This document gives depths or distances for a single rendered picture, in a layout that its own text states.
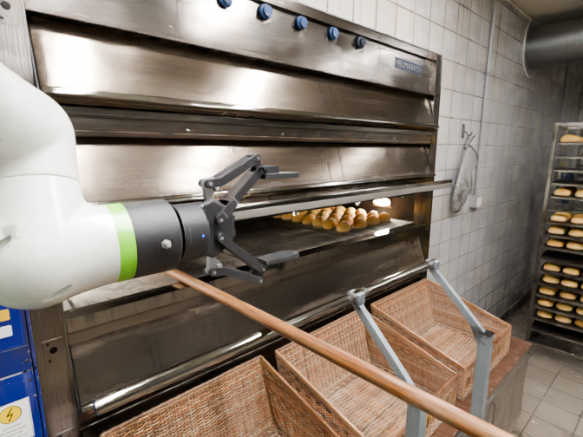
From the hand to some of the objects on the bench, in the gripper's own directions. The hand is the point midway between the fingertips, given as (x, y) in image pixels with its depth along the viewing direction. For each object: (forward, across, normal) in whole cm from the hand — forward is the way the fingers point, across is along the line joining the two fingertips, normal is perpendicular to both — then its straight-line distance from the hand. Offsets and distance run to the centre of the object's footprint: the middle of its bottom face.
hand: (288, 215), depth 59 cm
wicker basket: (+6, +91, -29) cm, 96 cm away
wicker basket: (+127, +91, -30) cm, 159 cm away
